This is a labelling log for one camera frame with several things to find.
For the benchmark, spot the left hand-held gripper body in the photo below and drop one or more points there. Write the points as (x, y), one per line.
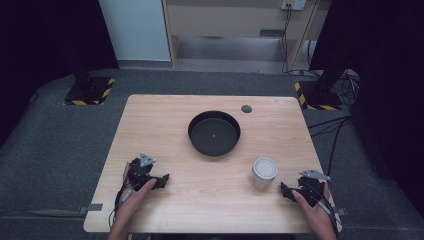
(140, 171)

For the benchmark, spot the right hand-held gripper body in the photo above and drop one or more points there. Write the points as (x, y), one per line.
(311, 186)

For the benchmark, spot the white jar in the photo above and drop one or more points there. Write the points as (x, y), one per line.
(264, 172)

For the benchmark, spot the black round tray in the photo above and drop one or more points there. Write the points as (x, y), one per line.
(214, 133)

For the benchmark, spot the person's left hand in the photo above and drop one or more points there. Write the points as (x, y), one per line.
(131, 203)

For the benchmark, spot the person's right hand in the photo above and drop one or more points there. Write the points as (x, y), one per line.
(315, 220)

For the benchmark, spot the grey round table grommet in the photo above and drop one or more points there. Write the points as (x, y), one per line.
(246, 108)

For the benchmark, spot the black stand with striped base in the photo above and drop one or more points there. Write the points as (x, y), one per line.
(321, 95)
(88, 88)

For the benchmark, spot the black curtain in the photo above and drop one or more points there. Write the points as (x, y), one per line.
(36, 40)
(390, 83)

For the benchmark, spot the white panel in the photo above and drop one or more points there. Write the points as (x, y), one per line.
(136, 30)

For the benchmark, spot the wooden desk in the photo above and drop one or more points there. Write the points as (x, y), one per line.
(230, 23)

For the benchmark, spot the white power socket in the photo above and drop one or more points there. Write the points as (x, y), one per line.
(293, 4)

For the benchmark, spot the grey table bracket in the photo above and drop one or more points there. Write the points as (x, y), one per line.
(90, 208)
(339, 211)

